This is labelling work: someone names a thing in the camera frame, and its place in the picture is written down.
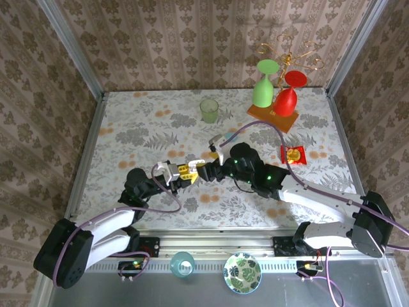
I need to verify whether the white earbuds charging case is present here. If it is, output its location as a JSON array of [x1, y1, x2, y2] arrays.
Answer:
[[187, 159, 206, 174]]

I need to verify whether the green translucent cup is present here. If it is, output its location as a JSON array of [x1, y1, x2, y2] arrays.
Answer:
[[199, 98, 220, 124]]

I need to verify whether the orange rack base board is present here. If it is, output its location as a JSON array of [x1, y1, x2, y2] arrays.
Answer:
[[246, 102, 300, 134]]

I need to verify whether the red wine glass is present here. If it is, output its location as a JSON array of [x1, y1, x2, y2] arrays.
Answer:
[[271, 70, 308, 117]]

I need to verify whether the green wine glass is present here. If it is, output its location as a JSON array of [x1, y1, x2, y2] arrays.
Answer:
[[251, 59, 279, 108]]

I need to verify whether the teal plastic cup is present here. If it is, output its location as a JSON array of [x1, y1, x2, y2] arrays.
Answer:
[[169, 251, 196, 278]]

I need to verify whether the leaf pattern bowl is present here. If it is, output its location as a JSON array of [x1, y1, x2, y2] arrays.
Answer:
[[222, 251, 263, 294]]

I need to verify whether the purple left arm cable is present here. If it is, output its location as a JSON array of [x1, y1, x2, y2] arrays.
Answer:
[[52, 162, 183, 288]]

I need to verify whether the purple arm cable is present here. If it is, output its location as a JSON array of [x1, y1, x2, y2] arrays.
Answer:
[[52, 162, 183, 288], [219, 120, 409, 307]]

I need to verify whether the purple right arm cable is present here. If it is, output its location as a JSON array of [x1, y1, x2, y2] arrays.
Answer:
[[219, 120, 409, 307]]

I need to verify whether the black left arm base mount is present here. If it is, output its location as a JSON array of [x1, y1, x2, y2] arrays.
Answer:
[[103, 236, 160, 258]]

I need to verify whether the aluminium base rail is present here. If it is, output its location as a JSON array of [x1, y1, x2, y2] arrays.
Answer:
[[44, 227, 392, 257]]

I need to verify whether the aluminium table side rail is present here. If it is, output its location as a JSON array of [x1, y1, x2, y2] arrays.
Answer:
[[325, 91, 368, 196], [63, 92, 108, 221]]

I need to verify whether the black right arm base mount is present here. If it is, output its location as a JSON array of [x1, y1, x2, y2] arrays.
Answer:
[[272, 235, 333, 256]]

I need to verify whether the slotted grey cable duct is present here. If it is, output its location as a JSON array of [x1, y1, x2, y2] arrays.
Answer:
[[57, 260, 300, 273]]

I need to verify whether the gold wire glass rack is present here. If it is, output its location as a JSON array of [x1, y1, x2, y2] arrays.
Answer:
[[254, 33, 325, 93]]

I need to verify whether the aluminium frame post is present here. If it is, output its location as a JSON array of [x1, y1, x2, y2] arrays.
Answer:
[[325, 0, 390, 94], [35, 0, 107, 97]]

